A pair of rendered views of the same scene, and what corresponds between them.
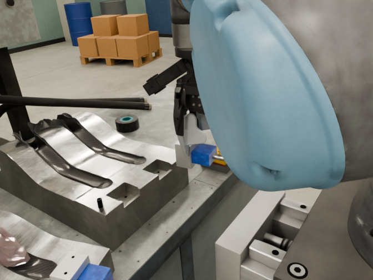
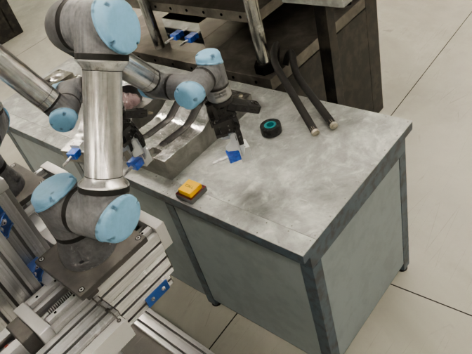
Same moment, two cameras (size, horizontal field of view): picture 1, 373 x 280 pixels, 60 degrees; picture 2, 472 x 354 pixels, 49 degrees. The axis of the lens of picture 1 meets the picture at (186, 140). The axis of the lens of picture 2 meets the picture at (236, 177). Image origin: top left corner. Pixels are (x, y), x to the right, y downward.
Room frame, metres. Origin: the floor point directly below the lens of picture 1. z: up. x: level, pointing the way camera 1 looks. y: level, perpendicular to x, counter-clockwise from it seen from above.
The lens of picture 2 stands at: (1.26, -1.42, 1.96)
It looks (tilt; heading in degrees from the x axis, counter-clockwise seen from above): 39 degrees down; 104
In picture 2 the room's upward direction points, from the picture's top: 17 degrees counter-clockwise
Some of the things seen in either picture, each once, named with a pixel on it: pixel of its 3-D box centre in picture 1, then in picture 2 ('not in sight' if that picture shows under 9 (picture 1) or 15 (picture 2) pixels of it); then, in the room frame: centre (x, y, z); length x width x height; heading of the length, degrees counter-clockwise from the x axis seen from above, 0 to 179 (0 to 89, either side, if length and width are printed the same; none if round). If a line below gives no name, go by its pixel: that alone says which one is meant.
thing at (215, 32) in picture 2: not in sight; (215, 14); (0.75, 1.25, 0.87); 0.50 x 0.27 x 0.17; 53
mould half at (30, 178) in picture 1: (77, 159); (187, 119); (0.71, 0.28, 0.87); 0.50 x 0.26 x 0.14; 53
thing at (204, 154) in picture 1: (208, 155); (133, 164); (0.58, -0.04, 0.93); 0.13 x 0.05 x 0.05; 61
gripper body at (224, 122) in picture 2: not in sight; (223, 114); (0.94, -0.07, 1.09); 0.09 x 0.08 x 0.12; 20
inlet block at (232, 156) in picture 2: not in sight; (230, 156); (0.93, -0.08, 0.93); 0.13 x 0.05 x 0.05; 20
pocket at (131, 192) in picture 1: (124, 199); not in sight; (0.53, 0.13, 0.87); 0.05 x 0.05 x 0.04; 53
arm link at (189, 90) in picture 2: not in sight; (189, 88); (0.89, -0.15, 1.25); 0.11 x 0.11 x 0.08; 66
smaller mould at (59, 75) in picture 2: not in sight; (55, 83); (-0.09, 0.89, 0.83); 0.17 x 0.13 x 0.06; 53
